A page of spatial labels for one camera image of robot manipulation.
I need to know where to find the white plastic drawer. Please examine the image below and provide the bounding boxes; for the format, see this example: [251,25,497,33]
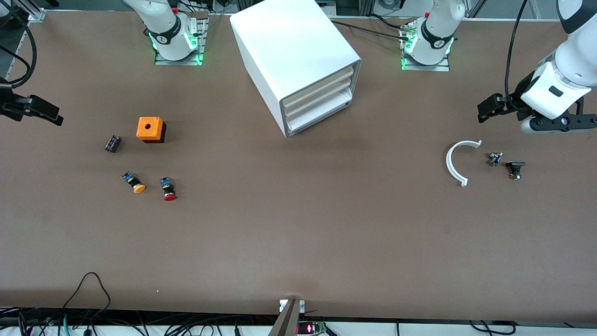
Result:
[285,77,353,117]
[286,89,353,135]
[283,65,355,105]

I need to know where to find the orange button box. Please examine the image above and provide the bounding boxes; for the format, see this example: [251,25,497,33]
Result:
[136,117,167,144]

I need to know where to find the yellow push button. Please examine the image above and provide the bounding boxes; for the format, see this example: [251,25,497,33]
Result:
[122,171,146,194]

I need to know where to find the red push button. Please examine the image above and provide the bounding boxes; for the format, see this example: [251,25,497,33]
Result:
[160,176,178,202]

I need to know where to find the white drawer cabinet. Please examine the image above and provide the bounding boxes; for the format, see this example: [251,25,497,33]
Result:
[230,0,362,138]

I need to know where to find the small black fitting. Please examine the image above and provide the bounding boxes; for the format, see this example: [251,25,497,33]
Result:
[506,161,527,181]

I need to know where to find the white curved plastic arc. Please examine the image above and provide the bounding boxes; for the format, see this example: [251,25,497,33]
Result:
[446,140,483,187]

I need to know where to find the small device with red display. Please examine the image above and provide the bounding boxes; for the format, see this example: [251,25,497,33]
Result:
[297,321,328,336]

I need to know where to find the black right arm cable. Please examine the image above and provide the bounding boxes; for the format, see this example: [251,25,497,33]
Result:
[0,14,38,90]

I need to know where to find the aluminium frame rail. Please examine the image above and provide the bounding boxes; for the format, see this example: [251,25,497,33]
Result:
[0,0,47,94]

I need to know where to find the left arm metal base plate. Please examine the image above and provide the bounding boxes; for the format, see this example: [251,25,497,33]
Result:
[400,23,451,72]

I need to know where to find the black cable on table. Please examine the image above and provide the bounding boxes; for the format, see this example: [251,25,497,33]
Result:
[330,13,416,42]

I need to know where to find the thin black looped cable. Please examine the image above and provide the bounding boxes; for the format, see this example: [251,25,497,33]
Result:
[62,272,111,312]

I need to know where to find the black cable under table edge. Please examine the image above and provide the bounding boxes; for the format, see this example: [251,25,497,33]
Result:
[469,320,517,336]

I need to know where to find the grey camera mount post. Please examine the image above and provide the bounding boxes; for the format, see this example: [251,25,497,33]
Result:
[268,299,305,336]

